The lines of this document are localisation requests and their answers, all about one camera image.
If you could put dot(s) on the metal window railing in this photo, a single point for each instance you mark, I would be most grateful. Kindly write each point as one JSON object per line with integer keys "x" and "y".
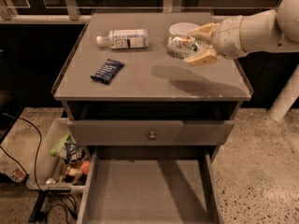
{"x": 79, "y": 11}

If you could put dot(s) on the red apple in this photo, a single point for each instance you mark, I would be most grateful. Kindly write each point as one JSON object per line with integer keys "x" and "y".
{"x": 85, "y": 167}

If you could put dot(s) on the dark blue snack packet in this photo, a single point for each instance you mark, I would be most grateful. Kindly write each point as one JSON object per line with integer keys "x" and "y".
{"x": 107, "y": 71}

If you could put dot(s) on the green snack bag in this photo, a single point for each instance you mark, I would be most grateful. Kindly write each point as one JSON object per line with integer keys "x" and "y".
{"x": 59, "y": 149}

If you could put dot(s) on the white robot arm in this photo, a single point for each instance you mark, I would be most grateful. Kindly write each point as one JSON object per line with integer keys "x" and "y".
{"x": 274, "y": 31}

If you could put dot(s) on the clear plastic storage bin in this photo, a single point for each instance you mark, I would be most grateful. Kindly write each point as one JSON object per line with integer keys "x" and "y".
{"x": 49, "y": 171}

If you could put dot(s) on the grey upper drawer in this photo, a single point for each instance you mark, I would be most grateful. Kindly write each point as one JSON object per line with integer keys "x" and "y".
{"x": 136, "y": 132}

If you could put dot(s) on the grey open middle drawer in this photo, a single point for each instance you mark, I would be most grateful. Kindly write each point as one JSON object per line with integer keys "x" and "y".
{"x": 150, "y": 186}

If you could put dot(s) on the white pole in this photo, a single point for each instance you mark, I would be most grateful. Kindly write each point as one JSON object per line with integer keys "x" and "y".
{"x": 286, "y": 98}

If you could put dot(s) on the plastic bottle on floor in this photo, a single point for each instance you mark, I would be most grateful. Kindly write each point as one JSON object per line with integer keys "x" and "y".
{"x": 13, "y": 171}

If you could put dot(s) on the white ceramic bowl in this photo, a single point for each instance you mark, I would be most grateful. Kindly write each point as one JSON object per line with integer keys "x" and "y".
{"x": 182, "y": 28}

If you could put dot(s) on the dark blue chip bag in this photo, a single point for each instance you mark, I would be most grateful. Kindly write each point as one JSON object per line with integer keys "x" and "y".
{"x": 74, "y": 152}

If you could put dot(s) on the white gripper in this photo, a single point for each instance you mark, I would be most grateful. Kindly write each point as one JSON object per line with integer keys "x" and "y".
{"x": 228, "y": 38}

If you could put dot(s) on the crushed 7up can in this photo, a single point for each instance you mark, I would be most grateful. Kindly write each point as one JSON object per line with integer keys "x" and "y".
{"x": 182, "y": 46}

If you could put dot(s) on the clear plastic water bottle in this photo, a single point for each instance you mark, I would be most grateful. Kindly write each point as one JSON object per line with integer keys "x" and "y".
{"x": 125, "y": 39}

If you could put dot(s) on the round metal drawer knob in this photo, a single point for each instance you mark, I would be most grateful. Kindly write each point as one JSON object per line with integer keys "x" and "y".
{"x": 152, "y": 136}

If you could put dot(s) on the grey drawer cabinet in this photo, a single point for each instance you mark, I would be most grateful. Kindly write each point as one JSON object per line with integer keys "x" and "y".
{"x": 152, "y": 85}

